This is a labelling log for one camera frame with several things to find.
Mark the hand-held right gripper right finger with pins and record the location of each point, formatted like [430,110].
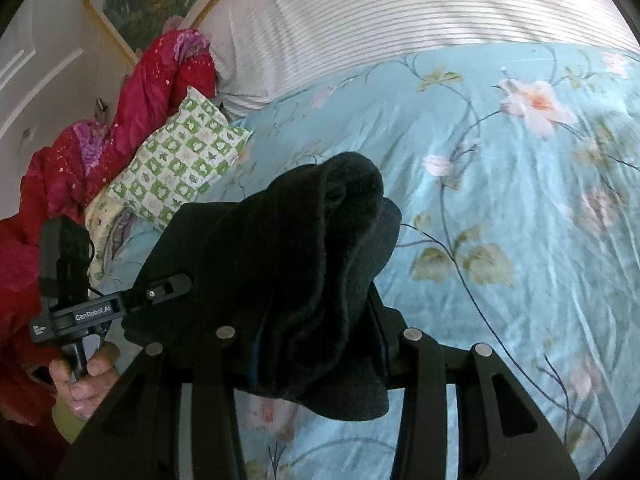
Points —
[389,332]

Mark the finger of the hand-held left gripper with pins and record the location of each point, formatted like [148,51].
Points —
[160,291]

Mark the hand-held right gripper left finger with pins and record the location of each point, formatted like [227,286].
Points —
[220,360]

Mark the black pants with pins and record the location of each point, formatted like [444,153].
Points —
[300,260]

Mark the person's left hand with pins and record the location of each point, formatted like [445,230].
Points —
[92,385]

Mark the person's red garment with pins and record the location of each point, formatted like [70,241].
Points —
[20,270]

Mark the cream floral cloth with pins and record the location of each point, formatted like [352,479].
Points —
[107,230]

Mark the green checked pillow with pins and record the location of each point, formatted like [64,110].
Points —
[180,160]

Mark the blue floral bed sheet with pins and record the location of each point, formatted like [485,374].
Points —
[500,260]

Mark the red quilt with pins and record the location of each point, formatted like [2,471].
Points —
[150,85]

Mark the white striped pillow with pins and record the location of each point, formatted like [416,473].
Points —
[375,5]

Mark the framed landscape wall picture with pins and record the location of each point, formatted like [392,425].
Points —
[145,0]

